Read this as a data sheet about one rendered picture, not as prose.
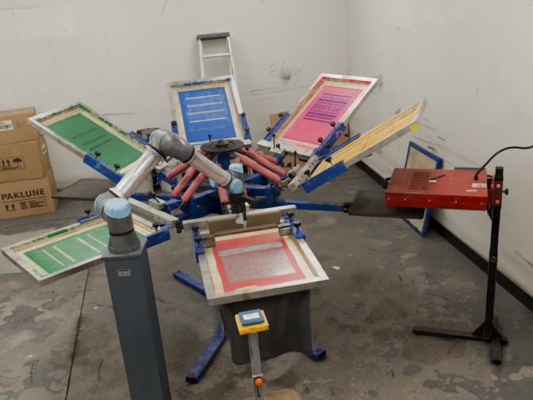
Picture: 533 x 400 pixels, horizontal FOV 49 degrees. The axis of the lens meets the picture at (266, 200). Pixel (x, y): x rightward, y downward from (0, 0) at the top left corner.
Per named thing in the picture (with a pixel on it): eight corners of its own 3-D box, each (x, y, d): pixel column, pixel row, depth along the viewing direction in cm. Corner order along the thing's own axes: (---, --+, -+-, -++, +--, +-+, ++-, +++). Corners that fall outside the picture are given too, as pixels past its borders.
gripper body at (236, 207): (230, 210, 332) (228, 190, 328) (245, 208, 333) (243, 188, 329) (231, 215, 325) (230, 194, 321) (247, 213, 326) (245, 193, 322)
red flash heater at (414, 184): (492, 186, 373) (492, 168, 369) (493, 214, 333) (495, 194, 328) (394, 182, 392) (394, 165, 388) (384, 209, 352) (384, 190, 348)
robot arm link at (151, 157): (97, 215, 275) (171, 127, 285) (86, 206, 287) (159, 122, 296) (115, 228, 282) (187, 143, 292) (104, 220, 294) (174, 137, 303)
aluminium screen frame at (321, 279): (329, 286, 281) (329, 278, 280) (208, 306, 272) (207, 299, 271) (290, 224, 354) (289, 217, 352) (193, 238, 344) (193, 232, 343)
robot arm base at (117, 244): (105, 255, 274) (101, 236, 270) (112, 241, 288) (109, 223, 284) (137, 253, 273) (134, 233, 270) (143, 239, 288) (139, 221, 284)
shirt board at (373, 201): (427, 204, 388) (428, 193, 385) (423, 229, 352) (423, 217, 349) (239, 195, 430) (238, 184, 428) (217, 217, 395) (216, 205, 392)
